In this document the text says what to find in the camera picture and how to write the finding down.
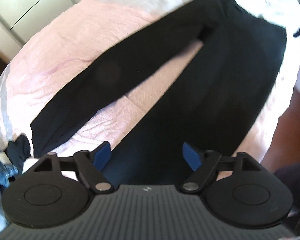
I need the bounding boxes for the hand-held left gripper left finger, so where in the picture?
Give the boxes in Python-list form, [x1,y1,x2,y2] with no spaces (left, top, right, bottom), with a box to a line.
[34,141,113,193]

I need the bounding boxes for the person's dark clothing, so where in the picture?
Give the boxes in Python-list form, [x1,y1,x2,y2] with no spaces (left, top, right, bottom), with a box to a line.
[272,162,300,240]

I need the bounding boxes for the pink striped bed blanket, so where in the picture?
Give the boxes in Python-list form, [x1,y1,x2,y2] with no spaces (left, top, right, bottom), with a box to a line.
[0,0,300,180]

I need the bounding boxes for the blue jeans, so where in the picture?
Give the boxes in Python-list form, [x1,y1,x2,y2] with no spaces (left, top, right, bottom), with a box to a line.
[0,151,18,193]

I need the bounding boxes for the black pants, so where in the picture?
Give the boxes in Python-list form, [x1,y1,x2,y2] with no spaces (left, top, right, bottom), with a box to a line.
[30,0,288,188]

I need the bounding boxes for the white wardrobe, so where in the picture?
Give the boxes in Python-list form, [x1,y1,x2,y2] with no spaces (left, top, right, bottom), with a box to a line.
[0,0,108,46]

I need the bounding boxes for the person's right forearm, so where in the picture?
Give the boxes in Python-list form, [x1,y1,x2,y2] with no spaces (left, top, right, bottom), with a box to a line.
[261,36,300,173]

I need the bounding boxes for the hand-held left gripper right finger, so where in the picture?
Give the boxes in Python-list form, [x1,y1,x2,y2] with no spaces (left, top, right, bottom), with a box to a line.
[180,142,262,193]

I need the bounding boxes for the dark blue jacket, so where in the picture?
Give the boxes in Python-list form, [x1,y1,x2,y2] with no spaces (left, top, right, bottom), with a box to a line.
[4,133,32,175]

